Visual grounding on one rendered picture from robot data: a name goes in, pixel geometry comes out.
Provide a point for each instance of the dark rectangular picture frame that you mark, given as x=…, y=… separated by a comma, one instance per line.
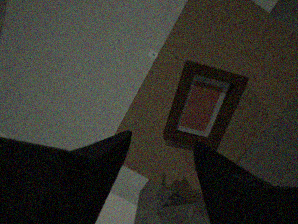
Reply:
x=203, y=106

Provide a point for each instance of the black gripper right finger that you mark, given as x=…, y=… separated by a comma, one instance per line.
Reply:
x=232, y=195

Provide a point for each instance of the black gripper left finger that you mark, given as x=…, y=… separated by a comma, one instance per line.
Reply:
x=82, y=178

